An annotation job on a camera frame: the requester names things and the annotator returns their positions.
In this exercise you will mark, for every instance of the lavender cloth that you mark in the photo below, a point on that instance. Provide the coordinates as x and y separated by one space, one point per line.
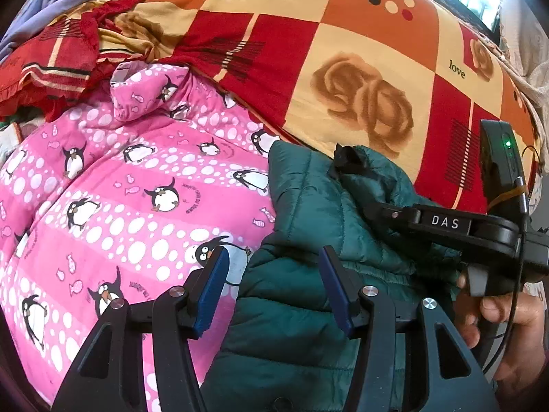
55 4

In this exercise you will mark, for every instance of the white patterned cloth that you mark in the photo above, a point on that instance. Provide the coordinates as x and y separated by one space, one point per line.
527 51

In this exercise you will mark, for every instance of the person's right hand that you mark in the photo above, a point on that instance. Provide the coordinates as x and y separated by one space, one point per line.
527 322

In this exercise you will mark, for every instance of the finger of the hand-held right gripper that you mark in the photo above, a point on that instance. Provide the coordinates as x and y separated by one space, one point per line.
386 214
346 156

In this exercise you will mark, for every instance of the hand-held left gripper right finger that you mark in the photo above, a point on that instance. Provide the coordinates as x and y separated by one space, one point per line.
336 292

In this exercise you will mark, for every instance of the pink penguin print blanket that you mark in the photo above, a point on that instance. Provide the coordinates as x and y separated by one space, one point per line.
107 206

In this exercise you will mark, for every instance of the green quilted jacket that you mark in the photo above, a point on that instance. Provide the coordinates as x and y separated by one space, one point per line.
291 223

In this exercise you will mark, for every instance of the checkered rose print bedsheet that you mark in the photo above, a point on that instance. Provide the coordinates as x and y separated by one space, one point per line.
364 21

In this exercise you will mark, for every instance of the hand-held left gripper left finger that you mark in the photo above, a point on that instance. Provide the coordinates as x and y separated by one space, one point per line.
212 292

